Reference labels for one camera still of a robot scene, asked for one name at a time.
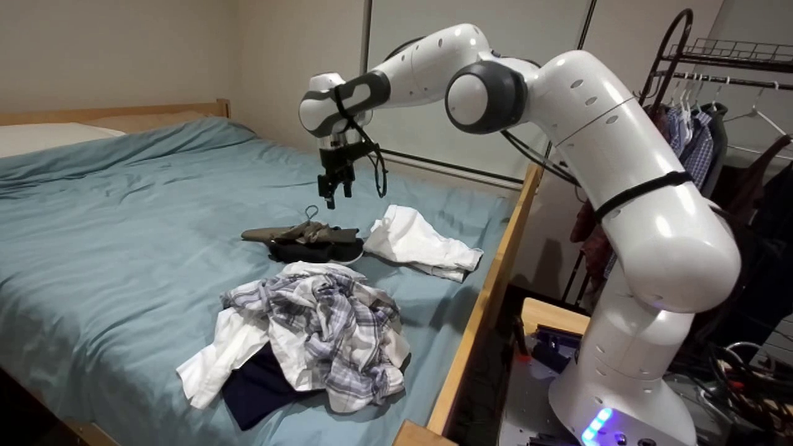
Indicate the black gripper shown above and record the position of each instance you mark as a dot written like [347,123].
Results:
[337,170]

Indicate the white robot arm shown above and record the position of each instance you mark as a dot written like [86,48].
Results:
[674,256]

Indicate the white folded cloth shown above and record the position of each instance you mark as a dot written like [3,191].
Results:
[408,240]

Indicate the plaid shirt pile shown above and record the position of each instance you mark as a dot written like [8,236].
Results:
[325,325]

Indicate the dark navy cloth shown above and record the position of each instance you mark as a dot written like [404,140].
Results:
[255,391]

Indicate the wooden side table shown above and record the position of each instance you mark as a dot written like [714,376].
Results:
[538,314]

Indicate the white pillow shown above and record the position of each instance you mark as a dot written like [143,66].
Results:
[19,140]

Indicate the hanging clothes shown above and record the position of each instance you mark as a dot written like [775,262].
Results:
[700,142]

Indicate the metal clothes rack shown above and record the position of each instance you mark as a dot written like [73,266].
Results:
[679,57]

